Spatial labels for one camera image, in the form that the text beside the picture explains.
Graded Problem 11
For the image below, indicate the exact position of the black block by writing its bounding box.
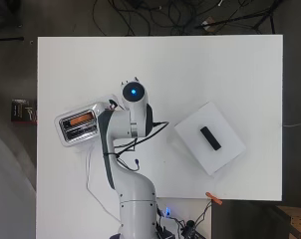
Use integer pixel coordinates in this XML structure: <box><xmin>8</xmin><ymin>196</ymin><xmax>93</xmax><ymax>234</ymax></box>
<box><xmin>199</xmin><ymin>125</ymin><xmax>223</xmax><ymax>152</ymax></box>

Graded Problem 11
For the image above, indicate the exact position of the black tripod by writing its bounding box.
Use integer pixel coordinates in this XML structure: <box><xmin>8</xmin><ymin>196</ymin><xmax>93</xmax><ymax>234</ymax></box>
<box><xmin>193</xmin><ymin>0</ymin><xmax>288</xmax><ymax>35</ymax></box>

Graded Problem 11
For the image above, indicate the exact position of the thin white cable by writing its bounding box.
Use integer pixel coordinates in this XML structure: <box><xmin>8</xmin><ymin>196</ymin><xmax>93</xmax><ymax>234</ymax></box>
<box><xmin>283</xmin><ymin>120</ymin><xmax>301</xmax><ymax>128</ymax></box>

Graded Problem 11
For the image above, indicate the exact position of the white toaster cable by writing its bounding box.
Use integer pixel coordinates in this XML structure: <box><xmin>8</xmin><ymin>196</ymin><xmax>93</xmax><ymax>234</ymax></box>
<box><xmin>85</xmin><ymin>148</ymin><xmax>123</xmax><ymax>224</ymax></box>

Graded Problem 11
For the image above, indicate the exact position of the orange clamp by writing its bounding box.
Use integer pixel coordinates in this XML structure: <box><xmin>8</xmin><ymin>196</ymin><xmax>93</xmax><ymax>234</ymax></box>
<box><xmin>204</xmin><ymin>191</ymin><xmax>224</xmax><ymax>206</ymax></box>

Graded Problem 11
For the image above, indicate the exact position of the wooden box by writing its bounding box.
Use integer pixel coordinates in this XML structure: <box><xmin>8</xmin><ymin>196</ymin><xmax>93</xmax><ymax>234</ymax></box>
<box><xmin>275</xmin><ymin>204</ymin><xmax>301</xmax><ymax>239</ymax></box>

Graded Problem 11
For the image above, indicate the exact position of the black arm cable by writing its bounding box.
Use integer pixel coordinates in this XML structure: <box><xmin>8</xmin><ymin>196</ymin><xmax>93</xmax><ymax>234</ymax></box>
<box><xmin>102</xmin><ymin>120</ymin><xmax>170</xmax><ymax>172</ymax></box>

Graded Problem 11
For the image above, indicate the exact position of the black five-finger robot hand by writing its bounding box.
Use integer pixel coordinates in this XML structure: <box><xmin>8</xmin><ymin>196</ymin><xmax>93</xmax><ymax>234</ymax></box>
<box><xmin>120</xmin><ymin>76</ymin><xmax>141</xmax><ymax>87</ymax></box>

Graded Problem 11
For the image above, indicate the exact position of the dark red box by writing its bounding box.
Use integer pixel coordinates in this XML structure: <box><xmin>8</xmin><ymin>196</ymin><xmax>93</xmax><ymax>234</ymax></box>
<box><xmin>10</xmin><ymin>98</ymin><xmax>38</xmax><ymax>124</ymax></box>

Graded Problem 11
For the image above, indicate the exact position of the black floor cable tangle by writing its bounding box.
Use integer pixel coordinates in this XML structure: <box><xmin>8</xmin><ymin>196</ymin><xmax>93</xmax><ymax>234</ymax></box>
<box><xmin>91</xmin><ymin>0</ymin><xmax>226</xmax><ymax>37</ymax></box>

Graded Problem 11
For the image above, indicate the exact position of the steel toaster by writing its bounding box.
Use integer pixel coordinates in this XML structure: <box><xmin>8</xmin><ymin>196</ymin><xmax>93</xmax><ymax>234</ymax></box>
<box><xmin>53</xmin><ymin>101</ymin><xmax>109</xmax><ymax>148</ymax></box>

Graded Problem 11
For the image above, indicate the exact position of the brown cardboard piece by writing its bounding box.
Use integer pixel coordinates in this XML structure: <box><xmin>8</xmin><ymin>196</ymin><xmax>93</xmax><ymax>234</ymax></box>
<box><xmin>201</xmin><ymin>17</ymin><xmax>220</xmax><ymax>33</ymax></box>

